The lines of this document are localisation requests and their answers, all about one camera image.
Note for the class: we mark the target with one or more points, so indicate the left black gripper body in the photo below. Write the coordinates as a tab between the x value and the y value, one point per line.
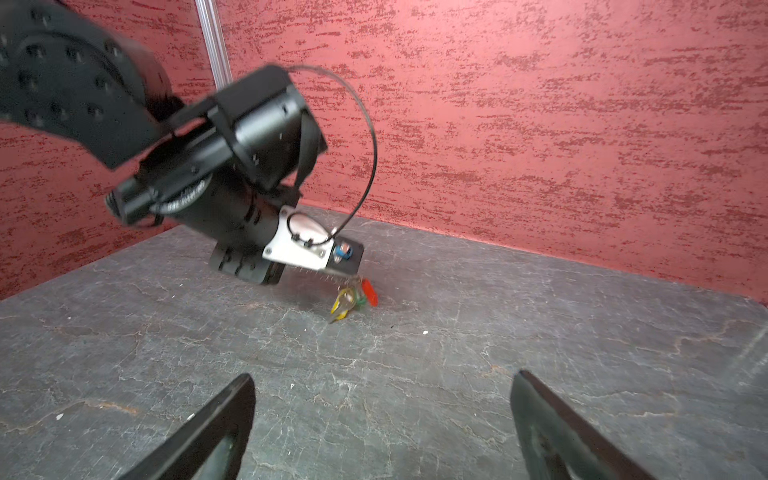
250	267

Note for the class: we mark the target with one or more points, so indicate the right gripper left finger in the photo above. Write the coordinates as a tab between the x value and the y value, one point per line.
210	445

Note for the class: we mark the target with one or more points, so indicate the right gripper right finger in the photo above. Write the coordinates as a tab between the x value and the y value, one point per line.
557	443

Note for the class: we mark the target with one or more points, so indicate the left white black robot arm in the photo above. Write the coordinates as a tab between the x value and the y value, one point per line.
230	166

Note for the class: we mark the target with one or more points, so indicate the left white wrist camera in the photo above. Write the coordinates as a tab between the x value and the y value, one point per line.
303	242

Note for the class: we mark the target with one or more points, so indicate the left aluminium corner post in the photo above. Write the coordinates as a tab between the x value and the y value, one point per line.
214	39

